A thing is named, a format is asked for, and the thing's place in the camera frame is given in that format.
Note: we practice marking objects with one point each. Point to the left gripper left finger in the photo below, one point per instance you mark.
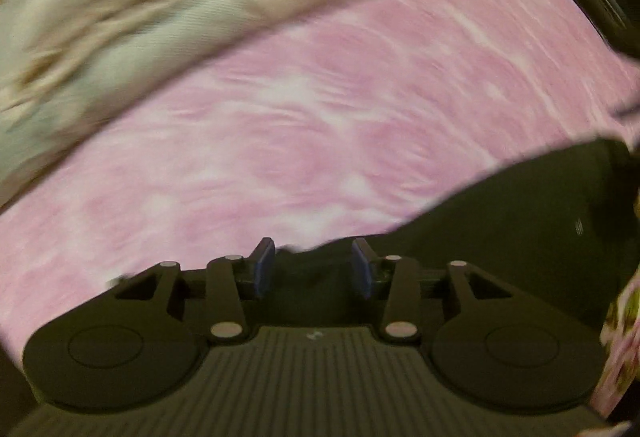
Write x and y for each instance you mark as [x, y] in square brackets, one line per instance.
[231, 282]

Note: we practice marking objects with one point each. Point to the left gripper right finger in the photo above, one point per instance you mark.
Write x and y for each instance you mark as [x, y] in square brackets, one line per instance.
[391, 285]

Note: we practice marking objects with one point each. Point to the black long sleeve shirt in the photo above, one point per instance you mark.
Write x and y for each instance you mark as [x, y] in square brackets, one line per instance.
[560, 226]

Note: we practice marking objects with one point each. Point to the pink floral bed sheet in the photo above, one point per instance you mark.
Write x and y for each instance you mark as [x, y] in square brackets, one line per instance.
[348, 121]

